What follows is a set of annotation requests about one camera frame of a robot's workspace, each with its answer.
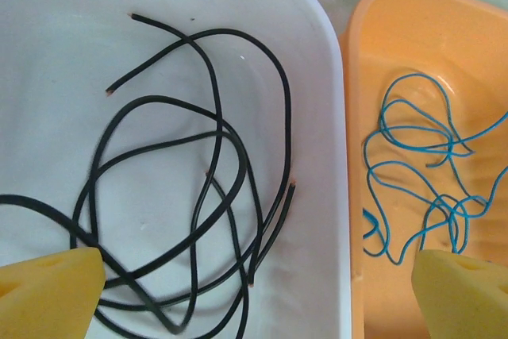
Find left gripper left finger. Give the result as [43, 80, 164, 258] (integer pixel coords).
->
[0, 246, 107, 339]

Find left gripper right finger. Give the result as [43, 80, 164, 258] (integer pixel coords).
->
[410, 249, 508, 339]

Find wires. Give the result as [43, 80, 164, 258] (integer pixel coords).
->
[363, 72, 508, 267]

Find black cable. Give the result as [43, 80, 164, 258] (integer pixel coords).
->
[90, 28, 297, 339]
[70, 94, 264, 339]
[0, 13, 224, 335]

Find large white plastic bin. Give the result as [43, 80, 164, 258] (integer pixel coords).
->
[0, 0, 352, 339]

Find orange plastic bin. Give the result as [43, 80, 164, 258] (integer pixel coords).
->
[339, 0, 508, 339]

